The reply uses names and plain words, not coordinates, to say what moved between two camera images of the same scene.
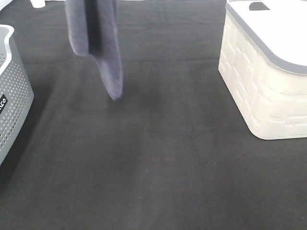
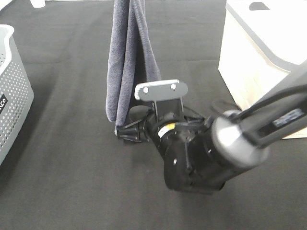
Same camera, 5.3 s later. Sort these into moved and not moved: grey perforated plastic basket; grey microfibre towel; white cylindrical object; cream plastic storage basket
Moved: grey microfibre towel
Not moved: grey perforated plastic basket; white cylindrical object; cream plastic storage basket
